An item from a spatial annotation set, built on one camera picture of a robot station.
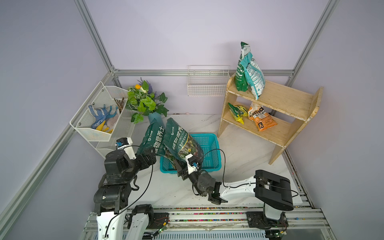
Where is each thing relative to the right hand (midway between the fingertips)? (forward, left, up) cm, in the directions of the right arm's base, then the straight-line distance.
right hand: (182, 157), depth 75 cm
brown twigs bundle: (+28, +36, +13) cm, 47 cm away
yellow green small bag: (+24, -32, +8) cm, 41 cm away
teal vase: (+33, +18, -3) cm, 38 cm away
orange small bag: (+24, -44, +6) cm, 50 cm away
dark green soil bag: (+10, +15, +5) cm, 18 cm away
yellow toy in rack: (+10, +39, +14) cm, 43 cm away
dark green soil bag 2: (+9, +3, -1) cm, 10 cm away
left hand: (-2, +15, +10) cm, 19 cm away
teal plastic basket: (+19, -16, -17) cm, 30 cm away
